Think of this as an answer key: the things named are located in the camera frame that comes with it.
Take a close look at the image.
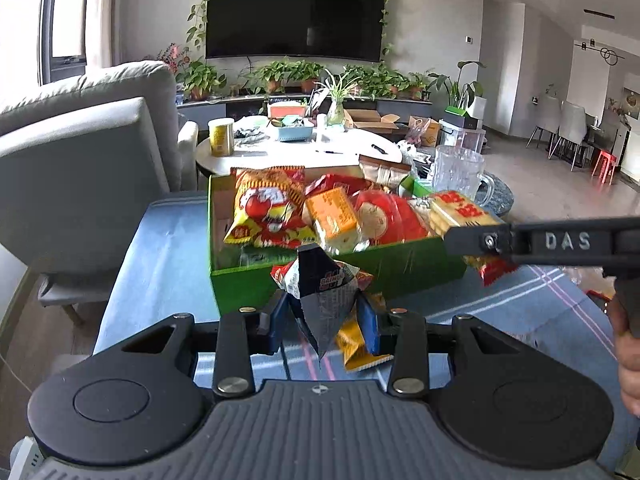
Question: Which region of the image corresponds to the plain red snack packet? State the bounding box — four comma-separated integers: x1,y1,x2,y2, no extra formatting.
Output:
305,174,372,197

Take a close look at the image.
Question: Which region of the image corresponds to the hanging green vine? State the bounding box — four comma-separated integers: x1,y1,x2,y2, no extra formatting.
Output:
187,0,227,52

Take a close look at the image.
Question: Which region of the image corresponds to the large leaf plant white planter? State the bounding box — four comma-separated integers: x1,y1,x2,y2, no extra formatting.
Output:
429,60,489,122

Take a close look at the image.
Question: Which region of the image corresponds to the orange cracker packet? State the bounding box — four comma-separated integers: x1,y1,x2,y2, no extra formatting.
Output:
304,187,372,254

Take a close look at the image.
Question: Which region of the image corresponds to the grey television cabinet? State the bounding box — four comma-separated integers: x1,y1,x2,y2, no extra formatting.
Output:
176,94,434,136

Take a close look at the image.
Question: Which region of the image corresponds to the round white table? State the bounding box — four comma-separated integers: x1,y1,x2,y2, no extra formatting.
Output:
195,127,416,192

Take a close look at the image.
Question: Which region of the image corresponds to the grey curtain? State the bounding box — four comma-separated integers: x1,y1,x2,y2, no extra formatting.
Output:
85,0,126,69

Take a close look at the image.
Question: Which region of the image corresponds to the yellow and red snack bag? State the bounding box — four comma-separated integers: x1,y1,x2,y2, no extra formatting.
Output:
222,166,319,250

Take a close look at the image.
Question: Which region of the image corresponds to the red flower decoration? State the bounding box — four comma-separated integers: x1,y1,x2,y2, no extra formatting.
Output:
157,44,192,74

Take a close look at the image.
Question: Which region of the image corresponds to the open brown cardboard box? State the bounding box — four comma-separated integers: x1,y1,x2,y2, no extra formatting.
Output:
344,109,401,134

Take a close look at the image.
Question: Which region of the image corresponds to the grey armchair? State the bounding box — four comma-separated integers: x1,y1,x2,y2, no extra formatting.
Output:
0,60,201,313

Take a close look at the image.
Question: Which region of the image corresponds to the red plastic stool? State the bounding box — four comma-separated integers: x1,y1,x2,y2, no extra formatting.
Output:
591,151,617,186

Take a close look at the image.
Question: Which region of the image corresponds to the green cardboard box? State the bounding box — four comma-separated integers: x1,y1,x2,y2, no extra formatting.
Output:
207,162,468,317

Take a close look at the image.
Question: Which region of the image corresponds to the yellow cracker packet red print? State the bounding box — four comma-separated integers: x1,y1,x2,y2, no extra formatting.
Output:
429,190,521,287

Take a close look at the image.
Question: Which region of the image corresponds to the red gold-print snack packet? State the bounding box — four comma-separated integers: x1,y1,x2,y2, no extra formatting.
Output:
352,189,432,247

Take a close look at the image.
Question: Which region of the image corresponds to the black snack packet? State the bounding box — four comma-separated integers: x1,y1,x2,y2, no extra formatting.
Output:
287,243,374,361

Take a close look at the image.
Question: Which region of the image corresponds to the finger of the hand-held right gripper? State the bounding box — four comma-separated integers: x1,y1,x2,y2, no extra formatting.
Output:
442,222,517,262

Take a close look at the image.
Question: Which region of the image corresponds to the spider plant in glass vase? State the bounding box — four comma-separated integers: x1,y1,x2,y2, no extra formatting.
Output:
312,69,364,126

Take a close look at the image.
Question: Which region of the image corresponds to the grey round rug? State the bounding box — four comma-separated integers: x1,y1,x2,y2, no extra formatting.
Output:
477,170,516,219

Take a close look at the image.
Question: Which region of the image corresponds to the red and white snack packet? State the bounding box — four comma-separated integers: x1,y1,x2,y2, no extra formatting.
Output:
271,260,301,292

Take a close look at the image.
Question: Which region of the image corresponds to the blue striped tablecloth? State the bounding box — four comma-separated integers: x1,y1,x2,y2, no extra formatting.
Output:
92,190,626,472

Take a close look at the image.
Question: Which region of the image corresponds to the row of potted plants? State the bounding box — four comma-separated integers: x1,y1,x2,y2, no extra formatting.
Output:
180,59,432,102

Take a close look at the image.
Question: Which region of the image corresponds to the brown and white snack packet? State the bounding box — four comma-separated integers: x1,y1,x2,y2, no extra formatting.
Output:
359,156,412,194

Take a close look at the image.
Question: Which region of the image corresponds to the blue storage basket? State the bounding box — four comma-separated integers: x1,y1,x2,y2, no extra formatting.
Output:
272,119,316,143

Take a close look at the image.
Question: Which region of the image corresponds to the black framed window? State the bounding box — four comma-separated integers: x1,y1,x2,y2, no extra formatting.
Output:
37,0,96,87

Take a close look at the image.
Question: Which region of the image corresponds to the clear glass pitcher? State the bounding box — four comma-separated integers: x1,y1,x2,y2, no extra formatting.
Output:
431,146,496,209

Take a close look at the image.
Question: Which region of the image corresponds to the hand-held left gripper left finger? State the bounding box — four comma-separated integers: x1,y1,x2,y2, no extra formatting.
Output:
117,290,292,400

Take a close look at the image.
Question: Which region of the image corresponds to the yellow snack packet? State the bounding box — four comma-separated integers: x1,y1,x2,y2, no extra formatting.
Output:
335,310,394,374

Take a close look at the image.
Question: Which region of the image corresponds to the black ring wall lamp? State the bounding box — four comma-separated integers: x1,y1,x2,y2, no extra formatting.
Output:
575,40,627,67

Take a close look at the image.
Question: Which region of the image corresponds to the black television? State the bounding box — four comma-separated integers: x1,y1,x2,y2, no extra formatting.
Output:
206,0,389,60

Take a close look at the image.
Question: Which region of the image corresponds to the person's right hand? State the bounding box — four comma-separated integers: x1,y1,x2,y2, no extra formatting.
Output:
606,296,640,417

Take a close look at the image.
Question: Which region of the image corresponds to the grey dining chair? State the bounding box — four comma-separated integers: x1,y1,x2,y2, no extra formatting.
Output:
552,101,601,171
525,95,563,150

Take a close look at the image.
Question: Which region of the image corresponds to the clear plastic bag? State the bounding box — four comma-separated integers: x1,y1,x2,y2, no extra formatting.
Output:
397,140,432,167

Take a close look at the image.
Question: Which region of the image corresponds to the clear plastic storage box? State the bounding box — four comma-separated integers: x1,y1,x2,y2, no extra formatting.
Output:
440,122,487,154

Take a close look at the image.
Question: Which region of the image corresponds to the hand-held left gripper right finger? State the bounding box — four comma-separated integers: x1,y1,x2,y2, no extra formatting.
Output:
356,290,526,400

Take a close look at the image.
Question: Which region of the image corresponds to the cardboard box with plastic bag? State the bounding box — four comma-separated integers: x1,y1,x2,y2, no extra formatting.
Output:
407,116,442,149

